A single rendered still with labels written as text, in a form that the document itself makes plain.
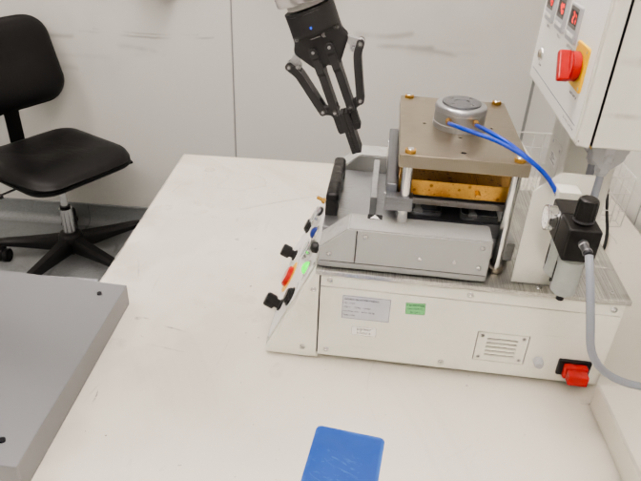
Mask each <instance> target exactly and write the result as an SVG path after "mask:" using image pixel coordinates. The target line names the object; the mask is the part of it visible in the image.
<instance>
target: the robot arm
mask: <svg viewBox="0 0 641 481"><path fill-rule="evenodd" d="M275 3H276V6H277V8H278V10H284V9H287V10H288V12H287V13H286V14H285V15H284V16H285V18H286V21H287V24H288V27H289V29H290V32H291V34H292V37H293V40H294V43H295V47H294V53H295V54H294V55H293V57H292V58H291V59H290V60H288V62H287V64H286V65H285V70H286V71H287V72H289V73H290V74H291V75H293V76H294V77H295V78H296V79H297V80H298V82H299V84H300V85H301V87H302V88H303V90H304V91H305V93H306V94H307V96H308V97H309V99H310V100H311V102H312V103H313V105H314V106H315V108H316V109H317V111H318V113H319V114H320V115H321V116H325V115H331V116H332V117H333V118H334V121H335V124H336V126H337V130H338V132H339V133H340V135H341V134H344V133H345V135H346V138H347V141H348V144H349V146H350V149H351V152H352V155H354V154H356V153H360V152H361V151H362V142H361V139H360V136H359V133H358V129H360V128H361V125H362V123H361V120H360V116H359V113H358V110H357V107H359V106H360V105H362V104H363V102H364V98H365V95H364V81H363V66H362V50H363V47H364V43H365V38H364V37H363V36H360V37H356V36H353V35H349V34H348V31H347V30H346V29H345V28H344V27H343V25H342V24H341V20H340V17H339V14H338V11H337V8H336V5H335V1H334V0H275ZM346 43H348V44H349V46H350V51H351V52H353V53H354V55H353V61H354V75H355V87H356V96H355V97H353V95H352V92H351V88H350V86H349V82H348V79H347V76H346V73H345V70H344V67H343V65H342V61H341V59H342V56H343V52H344V49H345V46H346ZM300 60H303V61H304V62H305V63H307V64H308V65H309V66H311V67H312V68H314V69H315V71H316V74H317V76H318V78H319V80H320V84H321V87H322V90H323V92H324V95H325V98H326V101H327V104H328V105H327V104H326V103H325V101H324V100H323V98H322V97H321V95H320V93H319V91H318V90H317V88H316V87H315V85H314V84H313V82H312V81H311V79H310V78H309V76H308V74H307V73H306V71H305V70H304V69H303V68H302V63H301V61H300ZM326 66H332V69H333V72H334V73H335V76H336V78H337V81H338V84H339V87H340V90H341V94H342V97H343V100H344V103H345V106H346V108H342V109H340V107H341V106H340V105H339V102H338V100H337V97H336V94H335V91H334V89H333V86H332V83H331V80H330V77H329V74H328V71H327V67H326Z"/></svg>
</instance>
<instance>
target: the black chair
mask: <svg viewBox="0 0 641 481"><path fill-rule="evenodd" d="M64 82H65V80H64V74H63V72H62V69H61V67H60V64H59V61H58V58H57V56H56V53H55V50H54V47H53V45H52V41H51V38H50V36H49V33H48V31H47V29H46V27H45V26H44V25H43V23H42V22H41V21H39V20H38V19H37V18H35V17H33V16H31V15H27V14H14V15H8V16H3V17H0V115H4V118H5V121H6V125H7V129H8V134H9V138H10V143H9V144H6V145H3V146H0V182H1V183H3V184H5V185H7V186H9V187H11V188H13V189H11V190H9V191H8V192H6V193H3V194H0V199H3V198H4V197H3V196H4V195H6V194H9V193H11V192H13V191H15V190H17V191H19V192H21V193H24V194H26V195H28V196H31V197H34V198H51V197H56V196H59V199H60V203H61V205H59V208H58V209H59V214H60V218H61V225H62V227H63V229H62V230H61V231H60V233H51V234H42V235H31V236H20V237H6V238H0V261H11V260H12V256H13V252H12V250H11V249H10V248H7V246H10V247H23V248H34V249H45V250H50V251H49V252H48V253H46V254H45V255H44V256H43V257H42V258H41V259H40V260H39V261H38V262H37V263H36V264H35V265H34V266H33V267H32V268H31V269H30V270H29V271H28V272H27V273H28V274H35V275H42V274H44V273H45V272H47V271H48V270H50V269H51V268H53V267H54V266H56V265H57V264H59V263H60V262H62V261H63V260H65V259H66V258H67V257H69V256H70V255H74V254H76V255H79V256H81V257H84V258H87V259H89V260H92V261H96V262H99V263H101V264H104V265H106V266H109V267H110V266H111V264H112V263H113V261H114V259H115V257H113V256H111V255H110V254H108V253H106V252H105V251H103V250H101V249H100V248H98V247H97V246H95V245H94V244H96V243H99V242H101V241H104V240H107V239H109V238H112V237H114V236H117V235H120V234H122V233H125V232H128V231H131V230H133V229H135V228H136V226H137V225H138V223H139V222H140V220H131V221H126V222H120V223H116V224H111V225H105V226H99V227H94V228H88V229H82V230H80V229H79V228H78V224H77V222H78V217H77V215H76V211H75V208H73V207H71V205H70V204H68V199H67V194H66V193H67V192H69V191H71V190H73V189H76V188H78V187H81V186H83V185H85V184H88V183H90V182H93V181H95V180H98V179H100V178H103V177H105V176H108V175H110V174H113V173H115V172H118V171H120V170H122V169H124V168H126V167H127V166H128V165H129V164H132V163H133V162H132V161H131V158H130V154H129V153H128V152H127V150H126V149H125V148H124V147H122V146H121V145H119V144H116V143H114V142H111V141H109V140H106V139H104V138H101V137H98V136H94V135H91V134H88V133H86V132H83V131H80V130H78V129H74V128H58V129H54V130H50V131H47V132H45V133H42V134H39V135H36V136H30V137H27V138H25V137H24V132H23V128H22V123H21V119H20V115H19V110H22V109H25V108H29V107H31V106H34V105H38V104H41V103H45V102H48V101H51V100H53V99H55V98H56V97H58V96H59V95H60V93H61V92H62V90H63V87H64Z"/></svg>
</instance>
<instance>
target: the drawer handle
mask: <svg viewBox="0 0 641 481"><path fill-rule="evenodd" d="M345 166H346V160H345V158H344V157H336V158H335V162H334V166H333V170H332V174H331V178H330V181H329V185H328V189H327V193H326V201H325V215H329V216H336V215H337V214H338V207H339V198H340V194H341V186H342V181H343V180H344V178H345Z"/></svg>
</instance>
